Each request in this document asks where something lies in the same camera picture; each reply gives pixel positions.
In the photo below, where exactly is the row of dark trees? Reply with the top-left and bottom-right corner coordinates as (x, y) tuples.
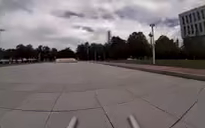
(0, 31), (205, 63)

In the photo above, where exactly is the distant tower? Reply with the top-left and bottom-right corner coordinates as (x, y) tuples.
(106, 30), (112, 44)

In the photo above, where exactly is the grey concrete slab pavement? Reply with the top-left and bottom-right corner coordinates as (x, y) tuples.
(0, 60), (205, 128)

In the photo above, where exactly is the low pale concrete block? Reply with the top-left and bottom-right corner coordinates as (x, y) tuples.
(54, 57), (79, 64)

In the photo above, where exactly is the robot's own part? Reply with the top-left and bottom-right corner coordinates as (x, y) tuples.
(66, 115), (78, 128)
(127, 114), (141, 128)

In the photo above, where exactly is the grey kerb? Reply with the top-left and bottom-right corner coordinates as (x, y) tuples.
(94, 61), (205, 84)

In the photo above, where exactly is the reddish side path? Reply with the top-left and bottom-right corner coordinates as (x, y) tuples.
(99, 61), (205, 78)

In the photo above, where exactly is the grass strip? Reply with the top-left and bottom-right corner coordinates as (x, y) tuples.
(123, 59), (205, 71)

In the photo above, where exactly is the row of parked vehicles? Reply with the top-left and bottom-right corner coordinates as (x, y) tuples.
(0, 58), (39, 65)

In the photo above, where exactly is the large pale office building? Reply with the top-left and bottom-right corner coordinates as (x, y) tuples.
(178, 3), (205, 60)

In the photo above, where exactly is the tall floodlight mast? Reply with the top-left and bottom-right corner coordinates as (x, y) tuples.
(0, 28), (6, 52)

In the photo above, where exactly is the tall grey lamp post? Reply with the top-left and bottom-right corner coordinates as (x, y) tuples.
(148, 23), (157, 66)

